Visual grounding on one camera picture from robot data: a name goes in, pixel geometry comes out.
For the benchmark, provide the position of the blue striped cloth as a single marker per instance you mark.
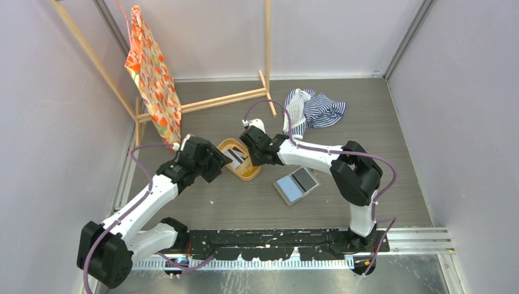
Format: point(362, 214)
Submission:
point(307, 109)

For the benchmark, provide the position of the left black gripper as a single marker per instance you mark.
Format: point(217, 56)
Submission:
point(218, 160)

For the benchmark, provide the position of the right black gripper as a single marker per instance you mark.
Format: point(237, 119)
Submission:
point(256, 161)

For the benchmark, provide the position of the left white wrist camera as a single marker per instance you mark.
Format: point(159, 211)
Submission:
point(180, 145)

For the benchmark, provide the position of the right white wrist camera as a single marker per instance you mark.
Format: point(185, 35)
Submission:
point(257, 123)

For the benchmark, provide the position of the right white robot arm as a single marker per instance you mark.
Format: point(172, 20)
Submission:
point(356, 175)

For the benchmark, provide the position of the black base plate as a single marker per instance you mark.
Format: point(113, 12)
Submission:
point(277, 244)

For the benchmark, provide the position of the wooden drying rack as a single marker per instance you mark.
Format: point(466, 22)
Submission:
point(138, 113)

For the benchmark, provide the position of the grey card holder wallet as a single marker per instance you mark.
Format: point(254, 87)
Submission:
point(296, 185)

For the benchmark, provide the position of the orange oval tray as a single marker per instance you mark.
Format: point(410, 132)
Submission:
point(247, 171)

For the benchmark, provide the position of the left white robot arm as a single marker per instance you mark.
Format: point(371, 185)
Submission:
point(108, 250)

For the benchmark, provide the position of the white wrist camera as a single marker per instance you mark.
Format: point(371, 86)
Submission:
point(180, 145)
point(257, 123)

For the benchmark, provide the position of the orange floral cloth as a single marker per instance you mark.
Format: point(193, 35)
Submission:
point(147, 67)

